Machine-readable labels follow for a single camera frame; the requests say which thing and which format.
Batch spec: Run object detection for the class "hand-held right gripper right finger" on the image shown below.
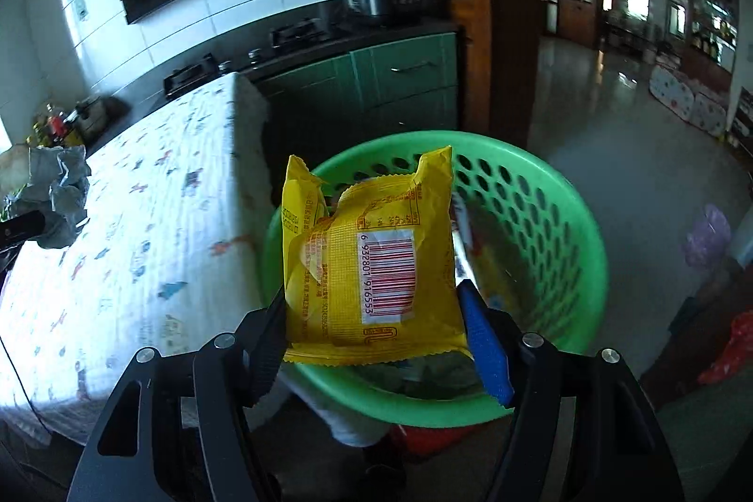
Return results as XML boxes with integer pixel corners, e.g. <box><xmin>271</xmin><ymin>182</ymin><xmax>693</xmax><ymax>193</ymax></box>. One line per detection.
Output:
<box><xmin>456</xmin><ymin>279</ymin><xmax>687</xmax><ymax>502</ymax></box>

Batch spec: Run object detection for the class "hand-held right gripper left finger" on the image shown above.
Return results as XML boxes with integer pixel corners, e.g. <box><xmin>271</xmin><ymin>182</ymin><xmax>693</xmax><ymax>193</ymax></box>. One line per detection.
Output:
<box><xmin>66</xmin><ymin>296</ymin><xmax>290</xmax><ymax>502</ymax></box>

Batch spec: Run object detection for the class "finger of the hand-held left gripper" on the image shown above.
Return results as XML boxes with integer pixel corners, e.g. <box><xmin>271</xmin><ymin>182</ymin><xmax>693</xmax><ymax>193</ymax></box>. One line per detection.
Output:
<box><xmin>0</xmin><ymin>211</ymin><xmax>48</xmax><ymax>246</ymax></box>

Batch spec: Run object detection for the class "grey plastic bag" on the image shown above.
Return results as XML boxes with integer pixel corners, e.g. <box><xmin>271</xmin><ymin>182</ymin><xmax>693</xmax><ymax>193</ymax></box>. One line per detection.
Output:
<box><xmin>26</xmin><ymin>143</ymin><xmax>93</xmax><ymax>250</ymax></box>

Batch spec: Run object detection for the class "green plastic basket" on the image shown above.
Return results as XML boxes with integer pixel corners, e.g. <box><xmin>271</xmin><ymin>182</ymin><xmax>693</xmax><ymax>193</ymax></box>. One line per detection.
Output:
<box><xmin>262</xmin><ymin>130</ymin><xmax>609</xmax><ymax>430</ymax></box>

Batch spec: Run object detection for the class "yellow snack packet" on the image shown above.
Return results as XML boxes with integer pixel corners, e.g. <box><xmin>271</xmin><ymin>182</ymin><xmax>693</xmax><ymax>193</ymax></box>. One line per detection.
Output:
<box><xmin>281</xmin><ymin>145</ymin><xmax>475</xmax><ymax>365</ymax></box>

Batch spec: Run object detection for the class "group of condiment bottles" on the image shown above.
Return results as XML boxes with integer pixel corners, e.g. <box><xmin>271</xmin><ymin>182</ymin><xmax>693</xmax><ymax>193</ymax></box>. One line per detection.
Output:
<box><xmin>32</xmin><ymin>104</ymin><xmax>79</xmax><ymax>148</ymax></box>

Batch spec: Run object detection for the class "red stool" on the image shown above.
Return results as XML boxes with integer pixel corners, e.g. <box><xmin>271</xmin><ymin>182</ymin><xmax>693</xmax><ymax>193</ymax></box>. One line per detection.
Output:
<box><xmin>387</xmin><ymin>421</ymin><xmax>473</xmax><ymax>459</ymax></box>

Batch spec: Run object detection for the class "printed white tablecloth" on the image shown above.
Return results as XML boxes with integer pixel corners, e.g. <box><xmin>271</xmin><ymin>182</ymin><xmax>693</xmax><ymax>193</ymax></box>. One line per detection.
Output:
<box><xmin>0</xmin><ymin>72</ymin><xmax>279</xmax><ymax>447</ymax></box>

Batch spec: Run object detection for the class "metal cooking pot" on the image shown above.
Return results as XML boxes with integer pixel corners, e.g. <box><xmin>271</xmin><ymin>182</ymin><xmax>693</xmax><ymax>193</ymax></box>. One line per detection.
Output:
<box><xmin>73</xmin><ymin>96</ymin><xmax>131</xmax><ymax>142</ymax></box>

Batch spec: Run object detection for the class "red plastic bag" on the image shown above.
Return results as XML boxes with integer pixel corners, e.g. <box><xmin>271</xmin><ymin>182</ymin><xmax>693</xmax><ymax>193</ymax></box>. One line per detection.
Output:
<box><xmin>697</xmin><ymin>310</ymin><xmax>753</xmax><ymax>386</ymax></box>

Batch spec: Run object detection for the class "purple plastic bag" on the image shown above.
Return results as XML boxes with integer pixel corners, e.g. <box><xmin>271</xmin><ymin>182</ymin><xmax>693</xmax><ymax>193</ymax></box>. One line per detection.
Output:
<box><xmin>682</xmin><ymin>204</ymin><xmax>734</xmax><ymax>268</ymax></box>

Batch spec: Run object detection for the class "green kitchen cabinet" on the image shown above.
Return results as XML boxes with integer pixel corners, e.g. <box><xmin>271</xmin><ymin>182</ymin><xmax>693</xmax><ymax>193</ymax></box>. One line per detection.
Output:
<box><xmin>250</xmin><ymin>32</ymin><xmax>463</xmax><ymax>167</ymax></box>

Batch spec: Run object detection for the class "black gas stove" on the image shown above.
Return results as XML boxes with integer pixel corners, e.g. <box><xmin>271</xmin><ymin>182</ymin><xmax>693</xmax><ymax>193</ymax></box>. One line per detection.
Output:
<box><xmin>161</xmin><ymin>16</ymin><xmax>330</xmax><ymax>101</ymax></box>

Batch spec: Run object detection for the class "printed playpen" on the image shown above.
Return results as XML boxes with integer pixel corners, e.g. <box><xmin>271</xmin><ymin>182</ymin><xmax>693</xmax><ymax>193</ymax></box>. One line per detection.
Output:
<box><xmin>648</xmin><ymin>63</ymin><xmax>731</xmax><ymax>137</ymax></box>

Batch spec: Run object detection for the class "wooden glass door cabinet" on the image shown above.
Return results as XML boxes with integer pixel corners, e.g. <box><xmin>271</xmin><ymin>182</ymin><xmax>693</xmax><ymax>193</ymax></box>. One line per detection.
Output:
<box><xmin>376</xmin><ymin>0</ymin><xmax>546</xmax><ymax>150</ymax></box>

